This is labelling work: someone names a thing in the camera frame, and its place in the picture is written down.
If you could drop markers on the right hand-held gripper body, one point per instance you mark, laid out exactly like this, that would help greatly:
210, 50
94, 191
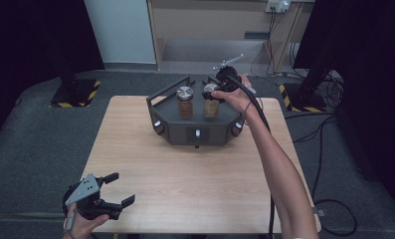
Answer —
230, 78

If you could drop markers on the person's left hand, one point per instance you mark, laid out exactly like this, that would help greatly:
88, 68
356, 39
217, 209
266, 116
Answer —
82, 227

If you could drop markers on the white panel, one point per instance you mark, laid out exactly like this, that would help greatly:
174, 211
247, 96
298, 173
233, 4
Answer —
122, 30

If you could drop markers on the wooden cabinet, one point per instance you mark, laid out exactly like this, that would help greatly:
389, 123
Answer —
211, 20

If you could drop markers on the white power strip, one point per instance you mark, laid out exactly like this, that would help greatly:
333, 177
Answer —
278, 6

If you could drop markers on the light tan spice jar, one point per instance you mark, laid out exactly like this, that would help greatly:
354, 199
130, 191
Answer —
211, 108

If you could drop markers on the person's right hand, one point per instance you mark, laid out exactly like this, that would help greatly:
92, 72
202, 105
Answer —
241, 98

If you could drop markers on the black corner rack with knobs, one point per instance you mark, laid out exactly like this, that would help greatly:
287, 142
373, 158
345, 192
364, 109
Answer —
166, 109

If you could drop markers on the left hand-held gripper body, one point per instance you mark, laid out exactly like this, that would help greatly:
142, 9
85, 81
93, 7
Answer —
85, 190

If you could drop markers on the dark curtain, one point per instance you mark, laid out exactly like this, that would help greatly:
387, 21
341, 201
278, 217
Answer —
377, 83
26, 49

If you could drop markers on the dark brown spice jar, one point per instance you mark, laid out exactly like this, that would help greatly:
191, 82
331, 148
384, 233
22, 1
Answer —
185, 106

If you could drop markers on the dark slot plate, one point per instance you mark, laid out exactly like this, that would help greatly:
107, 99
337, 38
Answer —
256, 35

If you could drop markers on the black stand with striped base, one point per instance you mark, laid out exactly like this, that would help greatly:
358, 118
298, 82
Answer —
74, 91
309, 96

